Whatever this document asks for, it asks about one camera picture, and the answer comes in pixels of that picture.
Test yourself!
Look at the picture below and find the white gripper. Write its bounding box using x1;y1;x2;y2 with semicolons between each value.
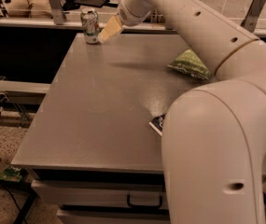
98;0;153;43

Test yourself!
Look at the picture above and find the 7up soda can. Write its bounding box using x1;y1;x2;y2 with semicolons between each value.
80;8;100;44

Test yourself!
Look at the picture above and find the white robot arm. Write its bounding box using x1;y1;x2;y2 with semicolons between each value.
100;0;266;224

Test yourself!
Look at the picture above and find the green chip bag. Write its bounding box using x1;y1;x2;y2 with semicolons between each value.
168;49;211;80

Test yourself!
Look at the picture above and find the blue chip bag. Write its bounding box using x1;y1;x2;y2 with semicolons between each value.
149;114;165;136

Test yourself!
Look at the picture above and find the grey drawer cabinet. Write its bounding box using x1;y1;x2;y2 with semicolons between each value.
32;170;170;224

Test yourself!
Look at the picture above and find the green packet on floor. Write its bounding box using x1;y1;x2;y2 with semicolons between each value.
0;166;22;183

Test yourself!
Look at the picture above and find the left metal bracket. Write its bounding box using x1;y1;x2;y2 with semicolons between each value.
49;0;66;25

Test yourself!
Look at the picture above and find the metal bracket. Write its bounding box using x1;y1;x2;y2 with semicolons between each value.
241;0;266;33
49;0;66;25

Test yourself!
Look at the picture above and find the metal rail ledge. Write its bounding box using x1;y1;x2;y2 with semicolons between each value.
0;17;266;37

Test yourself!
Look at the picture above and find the right metal bracket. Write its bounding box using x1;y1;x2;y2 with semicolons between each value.
241;0;266;33

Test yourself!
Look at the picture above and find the black drawer handle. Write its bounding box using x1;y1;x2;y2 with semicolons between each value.
126;194;163;209

